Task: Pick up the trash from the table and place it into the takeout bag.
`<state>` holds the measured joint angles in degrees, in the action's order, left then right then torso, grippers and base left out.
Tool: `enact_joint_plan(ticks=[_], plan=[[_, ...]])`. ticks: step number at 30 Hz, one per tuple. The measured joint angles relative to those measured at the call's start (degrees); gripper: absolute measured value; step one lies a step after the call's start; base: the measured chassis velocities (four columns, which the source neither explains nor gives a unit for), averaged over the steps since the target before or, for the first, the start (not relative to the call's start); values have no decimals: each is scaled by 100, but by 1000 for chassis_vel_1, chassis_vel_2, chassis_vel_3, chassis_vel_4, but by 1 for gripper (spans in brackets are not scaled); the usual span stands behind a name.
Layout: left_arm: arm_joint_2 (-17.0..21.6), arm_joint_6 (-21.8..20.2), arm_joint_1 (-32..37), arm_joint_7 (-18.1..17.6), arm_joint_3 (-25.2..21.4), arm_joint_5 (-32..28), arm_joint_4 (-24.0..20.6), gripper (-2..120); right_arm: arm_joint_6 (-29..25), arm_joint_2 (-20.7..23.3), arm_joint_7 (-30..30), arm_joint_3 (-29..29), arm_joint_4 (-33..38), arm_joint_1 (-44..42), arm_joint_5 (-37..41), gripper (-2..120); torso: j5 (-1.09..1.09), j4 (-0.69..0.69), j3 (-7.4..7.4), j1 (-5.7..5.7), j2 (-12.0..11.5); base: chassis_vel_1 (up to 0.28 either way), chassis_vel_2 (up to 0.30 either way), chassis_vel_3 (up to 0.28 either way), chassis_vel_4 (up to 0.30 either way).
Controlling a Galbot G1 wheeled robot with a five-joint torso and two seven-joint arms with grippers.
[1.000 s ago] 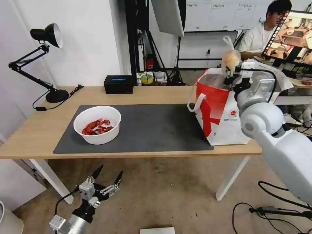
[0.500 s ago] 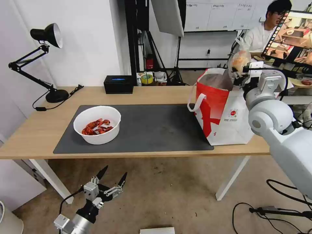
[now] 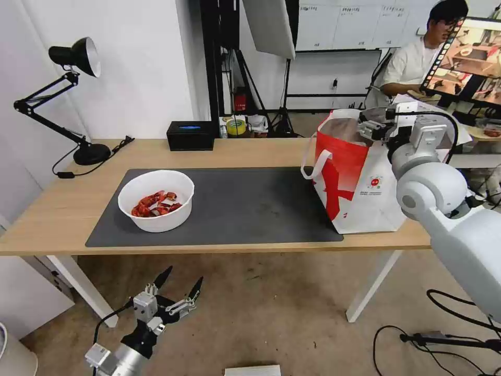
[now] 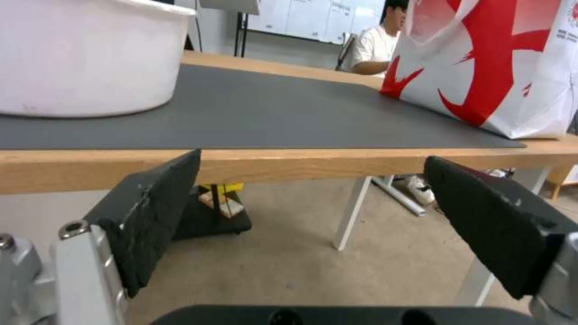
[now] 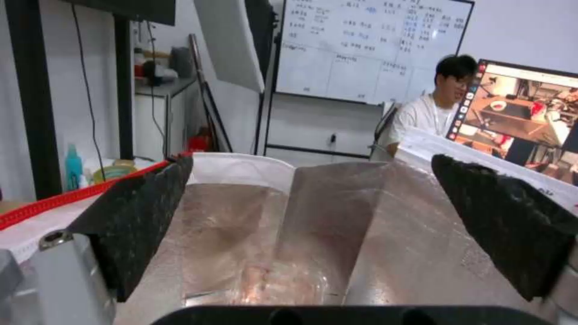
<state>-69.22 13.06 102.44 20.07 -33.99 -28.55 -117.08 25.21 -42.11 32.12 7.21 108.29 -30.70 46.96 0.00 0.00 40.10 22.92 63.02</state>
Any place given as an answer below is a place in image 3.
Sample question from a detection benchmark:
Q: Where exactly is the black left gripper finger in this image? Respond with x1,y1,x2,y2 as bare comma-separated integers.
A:
164,276,205,318
144,266,174,299

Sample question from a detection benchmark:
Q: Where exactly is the red and white takeout bag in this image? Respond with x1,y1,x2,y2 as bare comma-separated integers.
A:
300,108,473,236

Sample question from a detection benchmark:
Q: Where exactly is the white round plastic bowl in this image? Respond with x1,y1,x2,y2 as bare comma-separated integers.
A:
117,169,196,233

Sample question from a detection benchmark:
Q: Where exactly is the person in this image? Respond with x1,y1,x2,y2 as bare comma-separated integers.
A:
380,0,469,98

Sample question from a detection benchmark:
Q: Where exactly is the white table leg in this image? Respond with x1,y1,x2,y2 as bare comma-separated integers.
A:
344,250,404,323
46,255,119,328

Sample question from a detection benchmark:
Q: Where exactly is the black light stand tripod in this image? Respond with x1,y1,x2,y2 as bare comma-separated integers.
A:
269,57,295,138

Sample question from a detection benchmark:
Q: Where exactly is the wooden plate with food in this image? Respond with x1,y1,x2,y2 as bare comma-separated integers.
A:
467,124,501,143

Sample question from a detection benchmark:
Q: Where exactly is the dark grey desk mat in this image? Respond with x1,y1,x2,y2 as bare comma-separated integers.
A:
85,167,345,248

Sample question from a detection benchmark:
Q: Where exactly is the white robot front shell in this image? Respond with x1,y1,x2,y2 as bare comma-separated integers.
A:
224,365,282,376

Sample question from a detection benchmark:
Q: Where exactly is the black computer monitor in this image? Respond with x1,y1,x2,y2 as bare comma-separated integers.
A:
420,15,501,115

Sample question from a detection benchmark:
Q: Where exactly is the white whiteboard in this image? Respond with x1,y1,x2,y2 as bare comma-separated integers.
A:
295,0,433,52

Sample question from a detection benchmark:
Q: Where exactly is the white drawer cabinet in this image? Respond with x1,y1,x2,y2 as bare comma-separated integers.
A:
0,253,76,342

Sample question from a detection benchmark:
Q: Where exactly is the white round bin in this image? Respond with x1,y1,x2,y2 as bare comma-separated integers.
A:
0,321,39,376

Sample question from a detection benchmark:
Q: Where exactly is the yellow tape roll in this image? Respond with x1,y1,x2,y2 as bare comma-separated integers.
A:
225,115,248,136

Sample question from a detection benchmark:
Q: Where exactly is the red box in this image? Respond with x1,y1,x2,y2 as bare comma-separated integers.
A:
233,87,248,113

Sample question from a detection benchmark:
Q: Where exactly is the white photo softbox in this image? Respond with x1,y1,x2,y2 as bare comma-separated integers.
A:
242,0,297,60

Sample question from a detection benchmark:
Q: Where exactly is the black articulated desk lamp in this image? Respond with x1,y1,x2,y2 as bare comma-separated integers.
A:
13,37,113,167

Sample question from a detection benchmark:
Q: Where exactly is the black tissue box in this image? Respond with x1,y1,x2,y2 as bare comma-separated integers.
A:
165,121,217,152

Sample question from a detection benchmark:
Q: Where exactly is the black floor stand bar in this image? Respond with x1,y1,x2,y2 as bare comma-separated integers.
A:
399,330,501,350

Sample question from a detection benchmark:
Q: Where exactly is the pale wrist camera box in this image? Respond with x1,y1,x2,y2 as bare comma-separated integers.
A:
133,292,158,323
393,101,422,119

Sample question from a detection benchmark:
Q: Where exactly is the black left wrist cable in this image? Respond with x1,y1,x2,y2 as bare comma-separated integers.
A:
92,297,136,376

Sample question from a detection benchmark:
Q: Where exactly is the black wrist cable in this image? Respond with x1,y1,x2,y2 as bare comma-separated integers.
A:
92,297,136,376
385,109,459,163

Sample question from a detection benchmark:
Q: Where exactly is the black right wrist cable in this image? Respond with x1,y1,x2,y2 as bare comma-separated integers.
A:
385,109,459,163

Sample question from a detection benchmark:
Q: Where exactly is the black lamp power cable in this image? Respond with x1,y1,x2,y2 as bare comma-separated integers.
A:
52,135,136,180

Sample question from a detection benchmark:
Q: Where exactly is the black metal rack frame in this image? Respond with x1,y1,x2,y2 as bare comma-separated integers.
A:
200,0,241,138

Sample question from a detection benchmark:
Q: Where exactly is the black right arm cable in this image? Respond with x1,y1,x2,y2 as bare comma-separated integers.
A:
426,289,501,328

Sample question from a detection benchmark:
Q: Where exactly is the black floor cable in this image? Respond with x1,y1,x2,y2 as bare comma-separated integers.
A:
372,324,501,376

